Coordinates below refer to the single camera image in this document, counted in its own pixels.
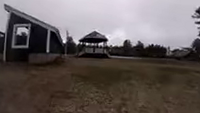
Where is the dark roofed gazebo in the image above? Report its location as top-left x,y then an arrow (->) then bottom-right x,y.
75,29 -> 113,60

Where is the white flagpole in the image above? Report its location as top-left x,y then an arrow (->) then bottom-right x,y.
64,29 -> 70,56

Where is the dry brown grass field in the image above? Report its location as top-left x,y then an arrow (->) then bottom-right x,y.
0,48 -> 200,113

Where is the row of dark trees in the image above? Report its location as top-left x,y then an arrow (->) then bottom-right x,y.
65,35 -> 172,61

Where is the dark building with white trim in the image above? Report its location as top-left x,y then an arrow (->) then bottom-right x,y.
0,4 -> 68,66

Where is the pale building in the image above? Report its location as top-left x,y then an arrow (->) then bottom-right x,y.
169,46 -> 194,60

